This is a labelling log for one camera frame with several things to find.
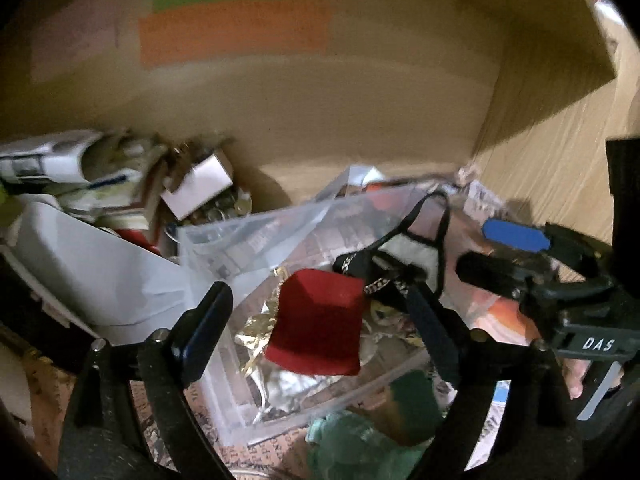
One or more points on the printed newspaper sheet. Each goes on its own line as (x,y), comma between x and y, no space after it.
(487,200)

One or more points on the gold foil wrapper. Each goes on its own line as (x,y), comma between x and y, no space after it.
(260,330)

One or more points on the red felt pouch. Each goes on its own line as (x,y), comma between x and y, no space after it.
(320,326)

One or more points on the white printed paper packet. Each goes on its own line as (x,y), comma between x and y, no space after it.
(45,157)

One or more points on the white plastic bin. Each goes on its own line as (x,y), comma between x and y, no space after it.
(85,270)

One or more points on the large cardboard box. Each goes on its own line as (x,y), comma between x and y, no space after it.
(310,110)

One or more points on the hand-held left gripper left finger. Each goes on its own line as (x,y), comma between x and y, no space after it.
(199,331)

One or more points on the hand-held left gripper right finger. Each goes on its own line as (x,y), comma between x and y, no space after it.
(434,336)

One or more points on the green cloth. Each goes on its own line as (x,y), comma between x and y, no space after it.
(370,435)

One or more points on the small white cardboard box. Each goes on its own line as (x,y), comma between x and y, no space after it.
(197,187)

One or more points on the clear plastic container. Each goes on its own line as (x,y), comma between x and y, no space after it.
(235,255)

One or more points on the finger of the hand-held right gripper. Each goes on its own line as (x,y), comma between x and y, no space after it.
(492,271)
(515,235)

